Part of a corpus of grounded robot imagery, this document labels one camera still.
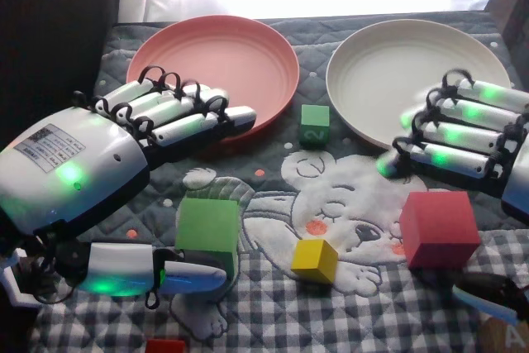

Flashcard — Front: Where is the pink plate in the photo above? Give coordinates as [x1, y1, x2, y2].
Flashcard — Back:
[126, 15, 301, 150]

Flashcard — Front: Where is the yellow cube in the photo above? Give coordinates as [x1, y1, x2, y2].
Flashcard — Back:
[290, 239, 339, 286]

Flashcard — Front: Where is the large green cube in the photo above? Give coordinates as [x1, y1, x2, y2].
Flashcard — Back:
[174, 198, 241, 280]

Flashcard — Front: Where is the small green numbered cube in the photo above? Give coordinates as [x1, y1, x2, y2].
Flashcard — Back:
[298, 104, 331, 150]

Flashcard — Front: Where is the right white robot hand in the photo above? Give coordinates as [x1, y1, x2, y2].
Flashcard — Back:
[375, 68, 529, 326]

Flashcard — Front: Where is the white plate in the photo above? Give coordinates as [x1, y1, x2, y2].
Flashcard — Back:
[326, 18, 513, 154]

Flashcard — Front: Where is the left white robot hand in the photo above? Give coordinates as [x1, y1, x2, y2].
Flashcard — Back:
[0, 65, 258, 309]

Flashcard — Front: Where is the large red cube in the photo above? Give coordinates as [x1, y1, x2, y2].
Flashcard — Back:
[398, 191, 483, 270]

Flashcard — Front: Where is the small red block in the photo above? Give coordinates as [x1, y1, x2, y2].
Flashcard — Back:
[145, 338, 187, 353]

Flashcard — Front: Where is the grey bear-print quilt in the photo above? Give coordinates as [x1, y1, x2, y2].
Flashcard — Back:
[28, 12, 529, 353]

